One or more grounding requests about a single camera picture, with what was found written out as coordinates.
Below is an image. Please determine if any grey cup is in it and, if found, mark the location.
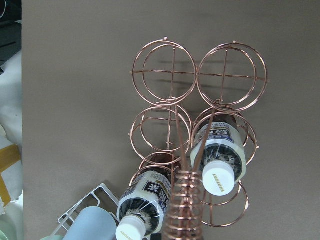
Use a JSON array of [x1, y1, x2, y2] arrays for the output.
[[63, 206, 117, 240]]

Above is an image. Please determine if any tea bottle front middle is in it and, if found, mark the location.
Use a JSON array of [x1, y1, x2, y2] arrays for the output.
[[199, 114, 247, 196]]

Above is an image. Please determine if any black tool case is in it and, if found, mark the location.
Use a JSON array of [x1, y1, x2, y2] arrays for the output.
[[0, 0, 22, 67]]

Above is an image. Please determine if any tea bottle far left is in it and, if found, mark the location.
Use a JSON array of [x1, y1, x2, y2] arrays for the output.
[[115, 153, 181, 240]]

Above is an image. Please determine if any copper wire bottle basket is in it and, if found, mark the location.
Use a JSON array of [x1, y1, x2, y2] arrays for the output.
[[129, 38, 268, 240]]

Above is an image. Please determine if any tea bottle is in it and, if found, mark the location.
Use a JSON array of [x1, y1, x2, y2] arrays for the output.
[[115, 153, 181, 240], [199, 114, 247, 196]]

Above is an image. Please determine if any white cup rack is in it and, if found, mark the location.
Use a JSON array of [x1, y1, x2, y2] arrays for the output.
[[56, 183, 119, 236]]

